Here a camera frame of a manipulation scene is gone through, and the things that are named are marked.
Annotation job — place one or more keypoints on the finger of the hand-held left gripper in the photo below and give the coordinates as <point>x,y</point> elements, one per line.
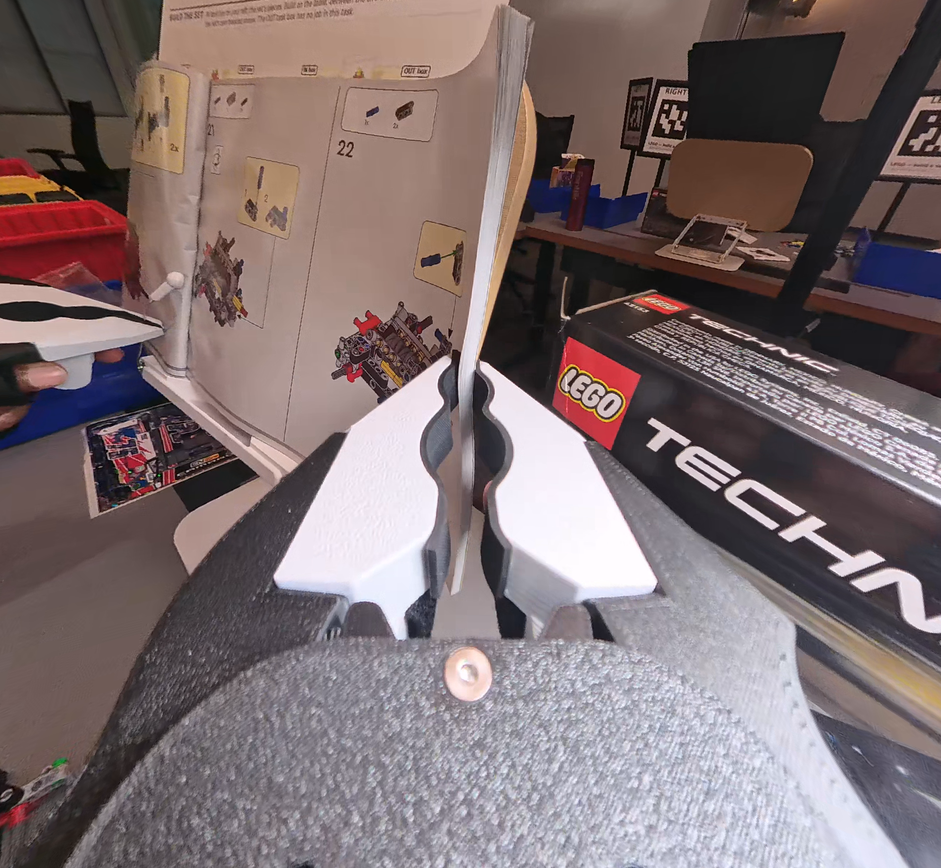
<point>81,335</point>
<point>44,289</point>

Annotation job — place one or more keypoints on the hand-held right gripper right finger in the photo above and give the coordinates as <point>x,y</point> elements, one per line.
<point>573,508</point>

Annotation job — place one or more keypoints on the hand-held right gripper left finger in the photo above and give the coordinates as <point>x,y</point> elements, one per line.
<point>360,500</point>

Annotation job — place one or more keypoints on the lego instruction booklet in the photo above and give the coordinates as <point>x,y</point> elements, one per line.
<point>338,236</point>

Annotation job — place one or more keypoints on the clear bag of lego parts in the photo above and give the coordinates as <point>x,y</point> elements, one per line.
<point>88,276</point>

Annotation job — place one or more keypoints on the black lego set box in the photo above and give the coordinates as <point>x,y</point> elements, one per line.
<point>735,442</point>

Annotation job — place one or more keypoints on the person's left hand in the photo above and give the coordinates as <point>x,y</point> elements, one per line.
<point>44,376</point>

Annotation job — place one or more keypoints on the red plastic bin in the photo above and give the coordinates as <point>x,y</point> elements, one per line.
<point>59,236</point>

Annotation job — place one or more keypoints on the blue plastic bin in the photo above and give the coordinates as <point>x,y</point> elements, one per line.
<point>81,398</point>

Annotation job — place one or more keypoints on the red and yellow bin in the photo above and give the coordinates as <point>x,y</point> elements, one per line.
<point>29,185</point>

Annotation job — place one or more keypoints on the holographic sticker sheet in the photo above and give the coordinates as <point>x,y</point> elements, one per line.
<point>162,456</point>

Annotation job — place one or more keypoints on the white book stand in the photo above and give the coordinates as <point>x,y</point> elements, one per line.
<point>220,434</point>

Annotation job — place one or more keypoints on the black office chair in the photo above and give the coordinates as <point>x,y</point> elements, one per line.
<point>95,140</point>

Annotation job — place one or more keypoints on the background work table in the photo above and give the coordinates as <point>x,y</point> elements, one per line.
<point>735,280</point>

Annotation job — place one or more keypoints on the blue storage bin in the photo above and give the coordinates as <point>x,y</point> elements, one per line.
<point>897,269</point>
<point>610,210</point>

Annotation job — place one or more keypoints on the dark red can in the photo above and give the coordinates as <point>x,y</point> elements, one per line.
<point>579,192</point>

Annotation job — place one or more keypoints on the brown board book stand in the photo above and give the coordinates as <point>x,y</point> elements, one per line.
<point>735,185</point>

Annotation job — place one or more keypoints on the black white marker sign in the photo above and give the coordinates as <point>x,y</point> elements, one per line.
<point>670,115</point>
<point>919,137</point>
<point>638,111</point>

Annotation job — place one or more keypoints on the black stand pole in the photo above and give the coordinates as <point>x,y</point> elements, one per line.
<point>845,185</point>

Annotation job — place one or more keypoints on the black monitor screen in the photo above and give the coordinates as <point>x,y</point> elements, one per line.
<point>764,82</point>

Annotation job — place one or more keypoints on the wall spot light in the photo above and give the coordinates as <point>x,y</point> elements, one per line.
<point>798,1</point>

